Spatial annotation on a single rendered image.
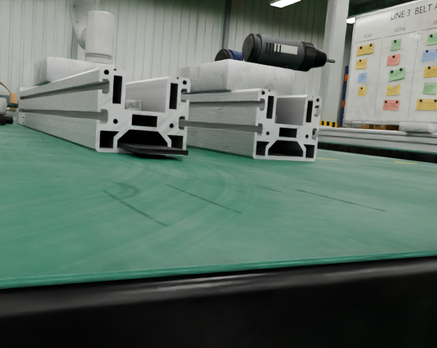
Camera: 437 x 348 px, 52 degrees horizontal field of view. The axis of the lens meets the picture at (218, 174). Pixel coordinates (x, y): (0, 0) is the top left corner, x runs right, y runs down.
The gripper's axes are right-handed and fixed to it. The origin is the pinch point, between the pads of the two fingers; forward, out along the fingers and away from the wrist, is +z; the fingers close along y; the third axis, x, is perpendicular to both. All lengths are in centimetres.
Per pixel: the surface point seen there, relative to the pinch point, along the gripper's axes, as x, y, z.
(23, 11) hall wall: -1072, -84, -239
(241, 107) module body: 95, 6, -2
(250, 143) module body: 98, 6, 2
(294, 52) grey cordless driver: 73, -19, -15
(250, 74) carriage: 92, 3, -7
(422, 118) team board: -86, -275, -20
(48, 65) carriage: 66, 25, -7
